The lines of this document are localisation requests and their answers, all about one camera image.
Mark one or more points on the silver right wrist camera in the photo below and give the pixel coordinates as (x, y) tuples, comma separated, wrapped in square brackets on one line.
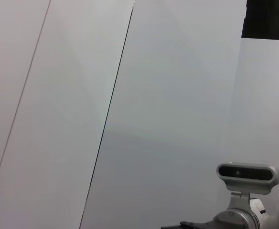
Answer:
[(247, 175)]

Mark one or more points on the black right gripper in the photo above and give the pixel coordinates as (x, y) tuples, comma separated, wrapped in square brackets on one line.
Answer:
[(189, 225)]

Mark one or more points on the silver camera bracket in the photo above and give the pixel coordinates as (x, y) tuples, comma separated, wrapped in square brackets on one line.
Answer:
[(238, 200)]

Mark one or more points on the silver and white right arm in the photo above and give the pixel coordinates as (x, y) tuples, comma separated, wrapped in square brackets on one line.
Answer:
[(237, 220)]

